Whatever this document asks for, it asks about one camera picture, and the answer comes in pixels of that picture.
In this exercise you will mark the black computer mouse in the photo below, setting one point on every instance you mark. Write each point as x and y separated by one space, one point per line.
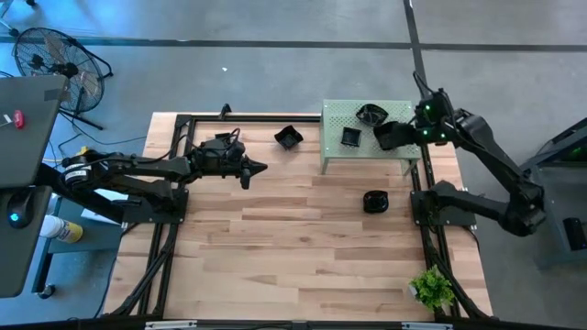
19 211

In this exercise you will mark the small black clamp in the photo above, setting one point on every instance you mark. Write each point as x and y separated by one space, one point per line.
225 111

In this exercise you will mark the dark grey desk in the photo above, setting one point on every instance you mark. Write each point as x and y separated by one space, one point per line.
27 151

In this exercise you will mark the black aluminium table frame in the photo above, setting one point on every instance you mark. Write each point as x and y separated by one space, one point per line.
257 118

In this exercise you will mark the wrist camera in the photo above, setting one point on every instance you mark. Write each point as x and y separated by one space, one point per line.
229 146
431 101

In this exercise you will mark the black box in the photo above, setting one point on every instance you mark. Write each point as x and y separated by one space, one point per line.
575 234

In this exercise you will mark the small square black mini plate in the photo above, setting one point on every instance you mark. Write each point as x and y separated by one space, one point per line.
351 137

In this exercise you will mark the small green potted plant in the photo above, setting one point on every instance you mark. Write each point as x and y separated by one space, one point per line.
433 289

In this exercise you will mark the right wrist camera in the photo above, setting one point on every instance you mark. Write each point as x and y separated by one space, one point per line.
431 101

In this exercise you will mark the large square black mini plate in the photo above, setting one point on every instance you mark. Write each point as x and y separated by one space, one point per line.
390 136

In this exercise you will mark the white and yellow bottle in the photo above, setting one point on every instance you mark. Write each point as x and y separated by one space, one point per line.
62 229

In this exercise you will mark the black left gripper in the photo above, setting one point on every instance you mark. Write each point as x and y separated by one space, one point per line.
215 165

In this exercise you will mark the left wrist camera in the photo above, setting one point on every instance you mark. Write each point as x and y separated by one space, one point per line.
229 146

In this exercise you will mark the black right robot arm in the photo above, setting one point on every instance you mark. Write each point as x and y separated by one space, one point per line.
490 151

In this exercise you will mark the wavy rim square black plate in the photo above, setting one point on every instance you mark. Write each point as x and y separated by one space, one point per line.
289 137

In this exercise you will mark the black metal floor fan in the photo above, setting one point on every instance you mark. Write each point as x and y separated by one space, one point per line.
59 69

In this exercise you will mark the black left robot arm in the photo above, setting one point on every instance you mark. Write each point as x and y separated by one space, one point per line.
137 161

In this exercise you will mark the silver metal bracket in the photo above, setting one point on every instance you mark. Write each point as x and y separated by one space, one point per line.
426 326
170 325

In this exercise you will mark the grey metal cart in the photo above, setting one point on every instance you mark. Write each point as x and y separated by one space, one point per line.
559 192

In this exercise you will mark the flower shaped black mini plate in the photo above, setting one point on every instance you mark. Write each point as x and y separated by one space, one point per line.
372 115

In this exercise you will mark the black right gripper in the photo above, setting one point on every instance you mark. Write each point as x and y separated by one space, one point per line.
435 130

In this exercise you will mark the small red object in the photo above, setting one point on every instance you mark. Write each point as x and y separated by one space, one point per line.
18 119

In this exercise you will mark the glossy round black mini plate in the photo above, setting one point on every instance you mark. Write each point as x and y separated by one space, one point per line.
376 201

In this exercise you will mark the yellow power plug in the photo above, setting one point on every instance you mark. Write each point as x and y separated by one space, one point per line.
83 150

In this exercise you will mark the green perforated metal riser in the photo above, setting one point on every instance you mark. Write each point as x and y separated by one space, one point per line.
335 151

